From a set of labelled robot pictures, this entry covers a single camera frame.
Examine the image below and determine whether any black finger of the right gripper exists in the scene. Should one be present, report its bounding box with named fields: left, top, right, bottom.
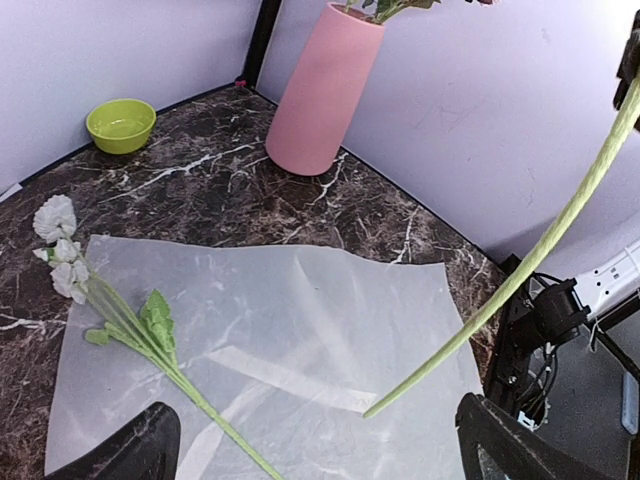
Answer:
left=613, top=10, right=640, bottom=111

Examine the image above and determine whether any cream printed ribbon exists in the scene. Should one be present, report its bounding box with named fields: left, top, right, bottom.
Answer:
left=178, top=340, right=387, bottom=479

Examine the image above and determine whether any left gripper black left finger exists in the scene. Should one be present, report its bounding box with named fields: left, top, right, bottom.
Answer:
left=45, top=402, right=181, bottom=480

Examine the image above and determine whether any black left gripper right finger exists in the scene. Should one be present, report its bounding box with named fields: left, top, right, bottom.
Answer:
left=455, top=393, right=606, bottom=479

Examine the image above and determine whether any pink tall vase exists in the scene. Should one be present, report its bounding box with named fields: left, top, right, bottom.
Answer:
left=265, top=3, right=385, bottom=176

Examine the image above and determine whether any lime green bowl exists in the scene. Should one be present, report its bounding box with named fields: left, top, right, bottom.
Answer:
left=85, top=98, right=157, bottom=155

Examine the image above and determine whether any pink rose stem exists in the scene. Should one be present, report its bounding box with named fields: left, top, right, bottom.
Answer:
left=344, top=0, right=501, bottom=26

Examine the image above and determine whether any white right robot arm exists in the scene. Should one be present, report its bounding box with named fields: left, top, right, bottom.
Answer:
left=533, top=241, right=639, bottom=346

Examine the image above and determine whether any white translucent wrapping paper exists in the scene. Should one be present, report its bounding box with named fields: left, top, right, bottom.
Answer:
left=43, top=233, right=485, bottom=480

